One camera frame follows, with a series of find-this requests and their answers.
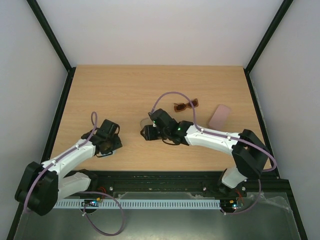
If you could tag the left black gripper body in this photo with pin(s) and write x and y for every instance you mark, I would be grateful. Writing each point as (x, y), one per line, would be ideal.
(112, 145)

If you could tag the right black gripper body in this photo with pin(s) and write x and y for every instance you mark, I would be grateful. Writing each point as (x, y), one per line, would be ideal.
(149, 132)

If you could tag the brown rectangular sunglasses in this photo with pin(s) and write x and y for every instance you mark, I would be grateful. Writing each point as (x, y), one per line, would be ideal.
(179, 107)

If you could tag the pink glasses case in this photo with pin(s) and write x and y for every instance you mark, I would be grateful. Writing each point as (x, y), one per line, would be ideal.
(219, 117)

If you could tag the brown plaid glasses case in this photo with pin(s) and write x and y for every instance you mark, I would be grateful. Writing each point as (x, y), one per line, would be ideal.
(146, 121)

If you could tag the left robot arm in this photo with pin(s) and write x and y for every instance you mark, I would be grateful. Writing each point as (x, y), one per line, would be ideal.
(42, 185)

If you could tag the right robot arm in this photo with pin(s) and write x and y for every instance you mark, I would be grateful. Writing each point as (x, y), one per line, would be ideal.
(248, 151)

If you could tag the metal floor plate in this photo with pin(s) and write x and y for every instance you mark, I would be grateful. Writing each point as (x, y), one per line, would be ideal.
(269, 219)

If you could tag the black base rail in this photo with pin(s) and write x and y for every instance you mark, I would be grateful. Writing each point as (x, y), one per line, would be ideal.
(206, 183)

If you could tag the light blue cable duct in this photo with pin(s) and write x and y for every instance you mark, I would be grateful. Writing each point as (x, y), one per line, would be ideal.
(144, 204)

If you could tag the left black frame post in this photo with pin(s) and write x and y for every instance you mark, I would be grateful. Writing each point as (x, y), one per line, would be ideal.
(42, 20)

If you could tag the black frame post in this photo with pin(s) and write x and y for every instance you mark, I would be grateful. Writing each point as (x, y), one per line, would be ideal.
(277, 19)
(42, 20)

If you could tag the right black frame post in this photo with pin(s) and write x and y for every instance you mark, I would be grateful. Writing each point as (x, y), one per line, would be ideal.
(277, 19)

